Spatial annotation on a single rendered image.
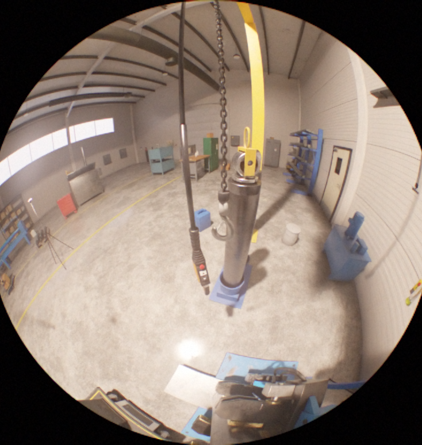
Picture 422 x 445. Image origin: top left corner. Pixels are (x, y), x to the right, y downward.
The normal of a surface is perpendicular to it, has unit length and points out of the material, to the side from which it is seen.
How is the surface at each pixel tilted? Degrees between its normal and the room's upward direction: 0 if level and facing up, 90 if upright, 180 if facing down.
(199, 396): 0
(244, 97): 90
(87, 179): 90
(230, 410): 0
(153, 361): 0
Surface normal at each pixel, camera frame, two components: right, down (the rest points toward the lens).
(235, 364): -0.03, -0.81
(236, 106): -0.37, 0.55
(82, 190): 0.89, 0.25
